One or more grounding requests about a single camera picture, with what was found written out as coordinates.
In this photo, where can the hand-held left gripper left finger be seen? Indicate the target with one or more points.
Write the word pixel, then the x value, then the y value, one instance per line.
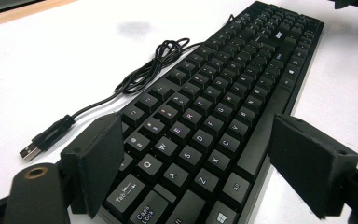
pixel 96 161

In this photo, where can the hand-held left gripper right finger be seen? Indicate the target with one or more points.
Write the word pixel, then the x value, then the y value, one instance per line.
pixel 310 165

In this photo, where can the black computer keyboard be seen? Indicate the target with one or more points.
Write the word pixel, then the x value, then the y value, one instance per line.
pixel 205 121

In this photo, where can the wooden table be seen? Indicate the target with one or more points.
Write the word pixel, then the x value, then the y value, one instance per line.
pixel 12 15

